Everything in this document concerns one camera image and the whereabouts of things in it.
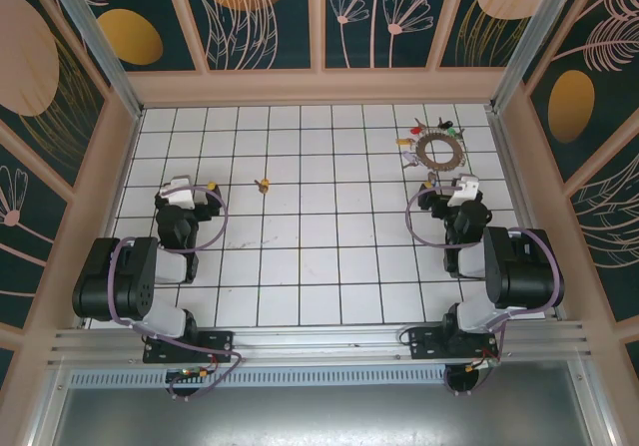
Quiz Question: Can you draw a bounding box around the large metal keyring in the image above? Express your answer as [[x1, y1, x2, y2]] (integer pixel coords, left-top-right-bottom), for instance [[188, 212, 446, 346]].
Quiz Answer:
[[415, 134, 463, 173]]

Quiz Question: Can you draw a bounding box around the grey metal sheet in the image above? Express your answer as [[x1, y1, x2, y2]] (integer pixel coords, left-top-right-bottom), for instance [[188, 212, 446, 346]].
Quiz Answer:
[[29, 360, 615, 446]]

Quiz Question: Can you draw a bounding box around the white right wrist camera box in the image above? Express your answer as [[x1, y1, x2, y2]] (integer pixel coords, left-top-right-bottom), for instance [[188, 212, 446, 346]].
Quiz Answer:
[[446, 175, 480, 210]]

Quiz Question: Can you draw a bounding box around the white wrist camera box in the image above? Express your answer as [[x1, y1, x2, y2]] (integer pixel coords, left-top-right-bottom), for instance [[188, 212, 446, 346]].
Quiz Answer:
[[446, 175, 480, 210], [160, 175, 197, 210]]

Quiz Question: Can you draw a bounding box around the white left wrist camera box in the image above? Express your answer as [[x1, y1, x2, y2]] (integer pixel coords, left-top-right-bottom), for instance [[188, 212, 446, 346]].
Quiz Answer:
[[160, 175, 197, 210]]

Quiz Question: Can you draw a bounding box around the aluminium side rail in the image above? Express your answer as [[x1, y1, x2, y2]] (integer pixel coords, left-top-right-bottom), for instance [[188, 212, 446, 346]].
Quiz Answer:
[[486, 109, 585, 325]]

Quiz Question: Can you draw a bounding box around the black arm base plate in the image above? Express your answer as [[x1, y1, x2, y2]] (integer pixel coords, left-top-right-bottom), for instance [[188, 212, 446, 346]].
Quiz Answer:
[[406, 326, 500, 362], [143, 329, 236, 365]]

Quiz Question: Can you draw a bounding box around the connector with red wires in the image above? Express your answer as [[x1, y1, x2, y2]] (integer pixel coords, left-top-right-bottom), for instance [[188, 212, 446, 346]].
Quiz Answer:
[[466, 355, 500, 372]]

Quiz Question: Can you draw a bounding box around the small circuit board with wires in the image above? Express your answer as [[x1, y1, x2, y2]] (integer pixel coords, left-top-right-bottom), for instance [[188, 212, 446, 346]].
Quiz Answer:
[[164, 365, 214, 382]]

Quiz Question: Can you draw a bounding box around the aluminium frame post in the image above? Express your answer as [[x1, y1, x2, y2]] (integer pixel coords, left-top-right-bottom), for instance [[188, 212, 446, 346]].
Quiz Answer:
[[488, 0, 573, 113], [39, 0, 146, 121]]

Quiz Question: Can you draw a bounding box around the aluminium mounting rail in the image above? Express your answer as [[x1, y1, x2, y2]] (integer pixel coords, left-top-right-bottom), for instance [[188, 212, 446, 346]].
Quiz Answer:
[[47, 320, 598, 367]]

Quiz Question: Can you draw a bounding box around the slotted cable duct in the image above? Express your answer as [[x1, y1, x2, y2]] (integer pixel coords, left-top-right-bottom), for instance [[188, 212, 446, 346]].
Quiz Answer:
[[67, 368, 450, 388]]

